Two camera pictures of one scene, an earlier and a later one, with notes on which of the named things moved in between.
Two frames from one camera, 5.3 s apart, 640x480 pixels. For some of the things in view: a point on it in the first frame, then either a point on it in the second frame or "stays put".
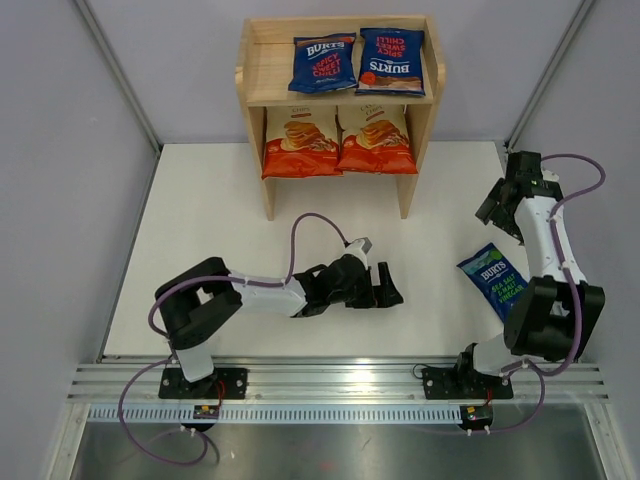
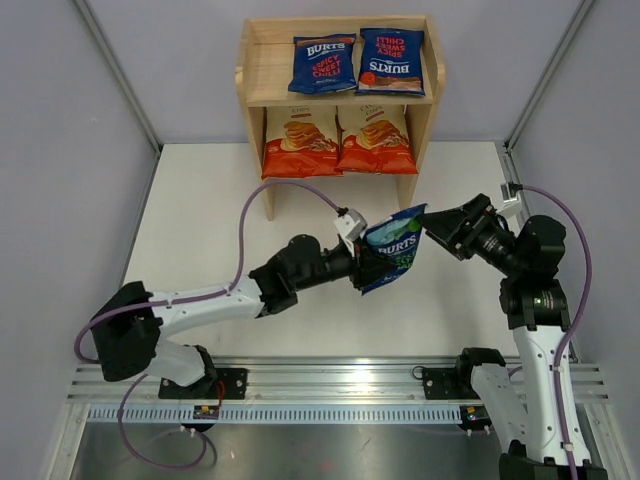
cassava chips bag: (375, 139) stays put
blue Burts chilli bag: (391, 62) stays put
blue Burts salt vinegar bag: (498, 281) -> (399, 237)
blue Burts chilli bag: (323, 62) stays put
